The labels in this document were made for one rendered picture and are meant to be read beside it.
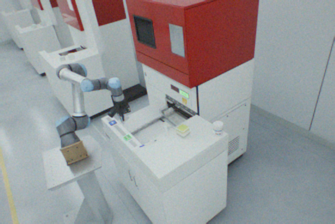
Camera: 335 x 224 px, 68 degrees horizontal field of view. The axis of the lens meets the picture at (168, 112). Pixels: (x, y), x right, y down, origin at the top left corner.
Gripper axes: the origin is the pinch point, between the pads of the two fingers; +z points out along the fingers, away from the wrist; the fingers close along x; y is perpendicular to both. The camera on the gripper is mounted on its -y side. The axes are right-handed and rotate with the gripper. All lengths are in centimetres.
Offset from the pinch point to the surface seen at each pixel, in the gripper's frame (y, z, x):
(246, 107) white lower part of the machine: 122, 39, -16
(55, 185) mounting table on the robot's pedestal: -59, 29, 7
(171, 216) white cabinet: 0, 59, -50
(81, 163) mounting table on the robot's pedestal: -35.7, 28.6, 14.8
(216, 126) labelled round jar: 50, 5, -46
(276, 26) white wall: 207, -12, 17
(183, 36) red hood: 53, -52, -12
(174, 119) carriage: 47, 23, 2
